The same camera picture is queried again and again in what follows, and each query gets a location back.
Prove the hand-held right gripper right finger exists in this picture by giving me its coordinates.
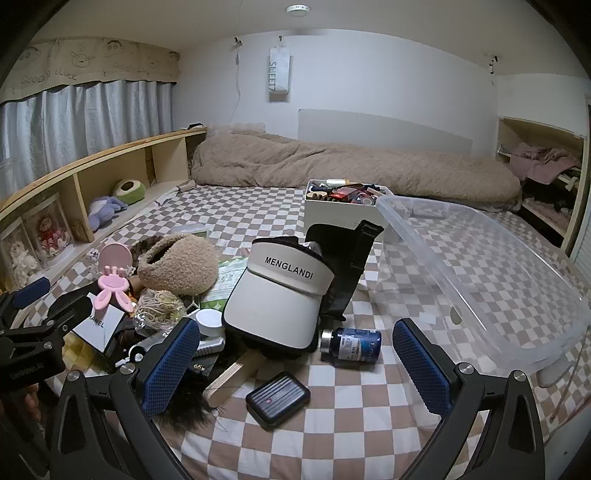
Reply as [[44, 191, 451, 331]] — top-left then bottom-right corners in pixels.
[[392, 318, 546, 480]]

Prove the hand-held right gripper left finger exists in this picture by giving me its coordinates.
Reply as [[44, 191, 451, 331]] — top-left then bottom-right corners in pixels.
[[48, 316, 201, 480]]

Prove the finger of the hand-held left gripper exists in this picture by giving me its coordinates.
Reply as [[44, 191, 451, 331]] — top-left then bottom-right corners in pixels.
[[18, 294, 93, 342], [0, 276, 51, 319]]

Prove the beige string ball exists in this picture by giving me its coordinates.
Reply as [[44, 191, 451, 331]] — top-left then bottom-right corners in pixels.
[[134, 290, 185, 333]]

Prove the black feather wooden fan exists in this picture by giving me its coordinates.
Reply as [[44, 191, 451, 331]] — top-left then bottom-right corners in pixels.
[[157, 348, 267, 432]]

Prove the blue supplement bottle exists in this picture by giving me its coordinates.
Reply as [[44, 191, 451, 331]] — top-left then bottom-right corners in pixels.
[[320, 327, 383, 367]]

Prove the black ribbed small case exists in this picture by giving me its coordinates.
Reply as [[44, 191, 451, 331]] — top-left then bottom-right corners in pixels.
[[246, 373, 311, 431]]

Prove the clear plastic container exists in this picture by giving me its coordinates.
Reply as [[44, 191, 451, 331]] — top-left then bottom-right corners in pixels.
[[375, 194, 591, 388]]

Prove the white fluffy doll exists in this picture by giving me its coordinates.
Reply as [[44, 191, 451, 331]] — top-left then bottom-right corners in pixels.
[[9, 240, 40, 282]]

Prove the white small card box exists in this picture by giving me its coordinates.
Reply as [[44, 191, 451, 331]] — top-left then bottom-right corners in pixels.
[[74, 293, 125, 352]]

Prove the pink rabbit holder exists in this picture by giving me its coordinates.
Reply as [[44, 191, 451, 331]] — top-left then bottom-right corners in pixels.
[[95, 265, 134, 315]]

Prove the red dressed bear doll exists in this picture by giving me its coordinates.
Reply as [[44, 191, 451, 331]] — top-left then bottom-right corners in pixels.
[[37, 215, 72, 252]]

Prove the white round jar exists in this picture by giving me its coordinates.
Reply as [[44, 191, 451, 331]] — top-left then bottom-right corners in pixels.
[[194, 308, 225, 340]]

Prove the pink round mirror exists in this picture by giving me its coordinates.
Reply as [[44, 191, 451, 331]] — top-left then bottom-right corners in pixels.
[[99, 242, 132, 273]]

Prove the checkered bed sheet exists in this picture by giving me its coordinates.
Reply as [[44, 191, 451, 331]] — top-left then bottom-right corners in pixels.
[[28, 182, 591, 480]]

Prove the brown fuzzy hat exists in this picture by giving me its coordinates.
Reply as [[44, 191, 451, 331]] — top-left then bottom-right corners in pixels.
[[137, 233, 220, 296]]

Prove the green printed packet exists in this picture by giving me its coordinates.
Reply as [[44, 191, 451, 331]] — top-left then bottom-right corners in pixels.
[[203, 258, 250, 305]]

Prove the purple plush toy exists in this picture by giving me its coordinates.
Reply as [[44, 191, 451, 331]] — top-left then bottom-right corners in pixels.
[[88, 196, 127, 233]]

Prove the white sun visor cap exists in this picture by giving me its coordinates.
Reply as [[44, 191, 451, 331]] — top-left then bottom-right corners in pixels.
[[222, 237, 335, 356]]

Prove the green avocado plush toy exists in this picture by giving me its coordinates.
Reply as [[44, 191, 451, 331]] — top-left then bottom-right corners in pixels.
[[112, 179, 147, 206]]

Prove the wooden bedside shelf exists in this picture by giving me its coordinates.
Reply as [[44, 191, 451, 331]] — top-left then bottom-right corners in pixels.
[[0, 127, 208, 291]]

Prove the white storage box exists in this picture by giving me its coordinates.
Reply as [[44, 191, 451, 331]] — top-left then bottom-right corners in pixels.
[[303, 179, 393, 243]]

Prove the grey curtain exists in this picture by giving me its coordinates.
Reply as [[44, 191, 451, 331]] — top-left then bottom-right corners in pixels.
[[0, 78, 174, 199]]

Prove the white slatted door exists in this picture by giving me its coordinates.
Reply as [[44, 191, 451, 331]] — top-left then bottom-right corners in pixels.
[[570, 240, 591, 296]]

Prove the beige quilt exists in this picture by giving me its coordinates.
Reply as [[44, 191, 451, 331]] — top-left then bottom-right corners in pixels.
[[190, 124, 522, 210]]

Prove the beige printed valance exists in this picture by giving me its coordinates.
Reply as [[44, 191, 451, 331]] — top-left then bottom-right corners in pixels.
[[0, 38, 181, 104]]

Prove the pink clothes pile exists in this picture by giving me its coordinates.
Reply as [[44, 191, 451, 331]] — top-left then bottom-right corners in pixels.
[[508, 142, 583, 183]]

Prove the white hanging paper bag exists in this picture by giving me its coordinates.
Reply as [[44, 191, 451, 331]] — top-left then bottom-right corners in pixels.
[[267, 44, 293, 102]]

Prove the wooden wall niche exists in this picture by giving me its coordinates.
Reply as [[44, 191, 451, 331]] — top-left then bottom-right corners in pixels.
[[496, 115, 591, 252]]

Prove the white hanging cable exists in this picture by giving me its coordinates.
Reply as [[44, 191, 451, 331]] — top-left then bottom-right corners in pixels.
[[233, 39, 243, 123]]

